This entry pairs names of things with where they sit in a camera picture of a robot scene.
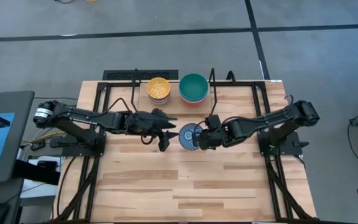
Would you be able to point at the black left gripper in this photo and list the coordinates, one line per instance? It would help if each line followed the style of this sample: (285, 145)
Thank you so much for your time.
(145, 124)

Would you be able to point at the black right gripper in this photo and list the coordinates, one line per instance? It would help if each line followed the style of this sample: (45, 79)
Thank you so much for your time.
(213, 138)

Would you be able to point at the blue radial-striped bowl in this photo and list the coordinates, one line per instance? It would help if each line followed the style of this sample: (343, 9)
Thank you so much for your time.
(186, 137)

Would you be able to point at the yellow bowl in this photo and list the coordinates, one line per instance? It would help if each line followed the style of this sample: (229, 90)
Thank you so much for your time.
(158, 87)

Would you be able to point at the green bowl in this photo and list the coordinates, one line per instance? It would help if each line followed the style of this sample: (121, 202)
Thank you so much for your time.
(194, 85)

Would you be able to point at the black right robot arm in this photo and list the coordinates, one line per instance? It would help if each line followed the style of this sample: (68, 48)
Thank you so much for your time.
(259, 123)

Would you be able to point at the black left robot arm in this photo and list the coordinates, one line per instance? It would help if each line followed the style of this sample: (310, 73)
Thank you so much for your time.
(82, 116)

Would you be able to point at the black floor vent grille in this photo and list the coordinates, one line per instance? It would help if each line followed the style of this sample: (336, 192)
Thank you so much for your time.
(140, 75)

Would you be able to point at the black rectangular case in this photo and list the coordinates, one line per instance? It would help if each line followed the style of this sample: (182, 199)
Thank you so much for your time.
(36, 172)

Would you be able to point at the white paper sheet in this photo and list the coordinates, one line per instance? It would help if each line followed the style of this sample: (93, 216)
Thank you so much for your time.
(39, 190)

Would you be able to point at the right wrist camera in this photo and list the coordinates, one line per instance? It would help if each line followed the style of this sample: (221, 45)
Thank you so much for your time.
(213, 120)

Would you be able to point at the wooden shelf with black frame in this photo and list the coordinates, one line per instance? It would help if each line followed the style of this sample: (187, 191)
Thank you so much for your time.
(176, 107)

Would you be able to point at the black metal table frame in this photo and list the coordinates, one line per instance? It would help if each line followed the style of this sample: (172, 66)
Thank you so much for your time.
(244, 83)

